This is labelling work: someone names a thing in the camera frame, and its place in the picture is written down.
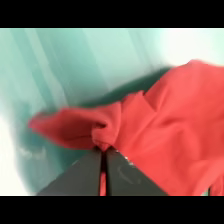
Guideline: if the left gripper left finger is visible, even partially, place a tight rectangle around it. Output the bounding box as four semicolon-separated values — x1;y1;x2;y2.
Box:
37;146;103;197

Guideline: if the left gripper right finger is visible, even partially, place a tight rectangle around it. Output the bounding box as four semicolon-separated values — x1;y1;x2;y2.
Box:
105;147;169;197

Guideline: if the red T-shirt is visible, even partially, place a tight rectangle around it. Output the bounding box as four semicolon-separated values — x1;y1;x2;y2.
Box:
27;59;224;197

